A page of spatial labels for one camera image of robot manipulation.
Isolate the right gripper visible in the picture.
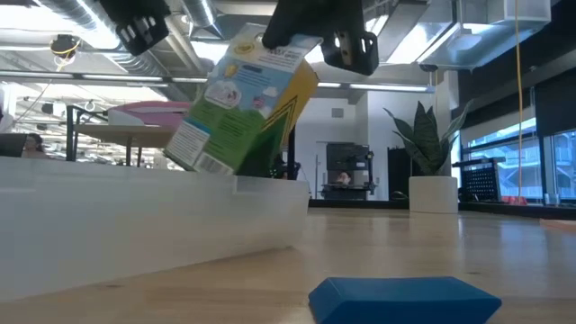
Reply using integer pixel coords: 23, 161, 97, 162
262, 0, 365, 50

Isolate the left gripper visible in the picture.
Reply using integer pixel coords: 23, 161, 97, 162
98, 0, 159, 26

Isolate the green yellow crayon box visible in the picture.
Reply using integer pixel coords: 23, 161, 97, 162
163, 22, 321, 178

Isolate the blue eraser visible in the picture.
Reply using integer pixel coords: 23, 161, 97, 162
307, 275, 503, 324

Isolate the black 3D printer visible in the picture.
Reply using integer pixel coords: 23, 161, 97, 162
319, 141, 375, 202

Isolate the green snake plant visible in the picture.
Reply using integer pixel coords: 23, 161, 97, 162
382, 99, 474, 178

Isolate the dark computer monitor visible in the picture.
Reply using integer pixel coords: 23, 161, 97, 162
0, 132, 29, 159

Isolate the black cabinet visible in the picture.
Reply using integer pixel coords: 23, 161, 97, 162
387, 147, 414, 200

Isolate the clear pencil box blue lid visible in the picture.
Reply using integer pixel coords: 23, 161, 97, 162
0, 156, 312, 303

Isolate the white plant pot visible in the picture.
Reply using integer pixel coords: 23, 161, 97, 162
408, 175, 460, 215

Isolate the black pegboard cart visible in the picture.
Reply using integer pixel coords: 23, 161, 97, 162
451, 157, 508, 203

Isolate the yellow black cable reel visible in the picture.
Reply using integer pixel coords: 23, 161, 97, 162
49, 33, 83, 60

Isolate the black back rail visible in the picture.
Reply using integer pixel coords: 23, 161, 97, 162
309, 198, 410, 210

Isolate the yellow hanging cord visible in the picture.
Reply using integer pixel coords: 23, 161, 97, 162
514, 0, 527, 200

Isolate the black aluminium table frame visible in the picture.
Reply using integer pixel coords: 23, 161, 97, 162
457, 201, 576, 221

